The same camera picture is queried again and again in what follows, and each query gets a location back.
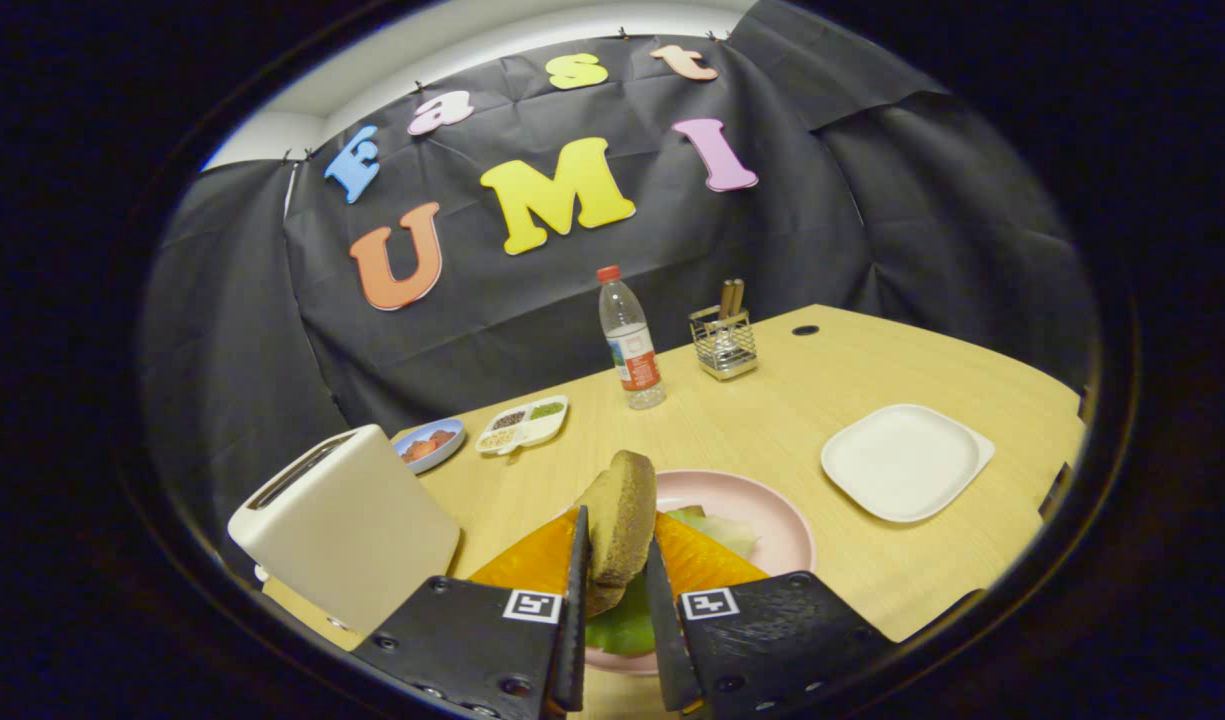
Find white divided condiment dish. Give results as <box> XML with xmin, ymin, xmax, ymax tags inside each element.
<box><xmin>475</xmin><ymin>395</ymin><xmax>569</xmax><ymax>456</ymax></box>

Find black backdrop cloth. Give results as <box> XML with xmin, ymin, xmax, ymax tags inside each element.
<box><xmin>137</xmin><ymin>0</ymin><xmax>1098</xmax><ymax>571</ymax></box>

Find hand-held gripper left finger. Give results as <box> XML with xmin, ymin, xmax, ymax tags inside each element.
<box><xmin>350</xmin><ymin>505</ymin><xmax>591</xmax><ymax>720</ymax></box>

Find pink round plate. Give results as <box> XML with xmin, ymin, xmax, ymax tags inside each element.
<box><xmin>582</xmin><ymin>469</ymin><xmax>817</xmax><ymax>676</ymax></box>

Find small blue plate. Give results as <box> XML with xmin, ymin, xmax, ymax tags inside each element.
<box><xmin>393</xmin><ymin>418</ymin><xmax>466</xmax><ymax>475</ymax></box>

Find clear bottle with red label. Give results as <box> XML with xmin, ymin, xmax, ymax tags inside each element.
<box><xmin>597</xmin><ymin>265</ymin><xmax>667</xmax><ymax>411</ymax></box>

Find white square plate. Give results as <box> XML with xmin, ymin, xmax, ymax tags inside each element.
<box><xmin>821</xmin><ymin>404</ymin><xmax>996</xmax><ymax>524</ymax></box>

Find red food slices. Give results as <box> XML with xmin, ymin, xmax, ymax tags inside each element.
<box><xmin>402</xmin><ymin>428</ymin><xmax>457</xmax><ymax>464</ymax></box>

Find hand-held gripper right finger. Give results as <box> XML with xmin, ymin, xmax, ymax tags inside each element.
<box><xmin>644</xmin><ymin>510</ymin><xmax>895</xmax><ymax>719</ymax></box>

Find cream toaster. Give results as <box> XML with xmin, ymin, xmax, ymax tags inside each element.
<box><xmin>227</xmin><ymin>424</ymin><xmax>462</xmax><ymax>638</ymax></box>

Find metal wire utensil holder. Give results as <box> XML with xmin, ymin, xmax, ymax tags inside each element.
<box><xmin>688</xmin><ymin>306</ymin><xmax>759</xmax><ymax>382</ymax></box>

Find green lettuce leaf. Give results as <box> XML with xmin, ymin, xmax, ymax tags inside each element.
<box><xmin>584</xmin><ymin>505</ymin><xmax>763</xmax><ymax>659</ymax></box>

